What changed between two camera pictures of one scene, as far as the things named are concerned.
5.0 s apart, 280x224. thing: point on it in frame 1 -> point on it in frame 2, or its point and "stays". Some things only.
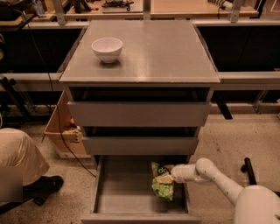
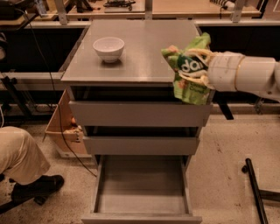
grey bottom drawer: (122, 192) stays
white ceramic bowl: (108, 49) stays
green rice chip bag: (164, 190) -> (180, 62)
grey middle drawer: (138, 146) stays
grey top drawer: (136, 114) stays
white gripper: (177, 173) -> (224, 72)
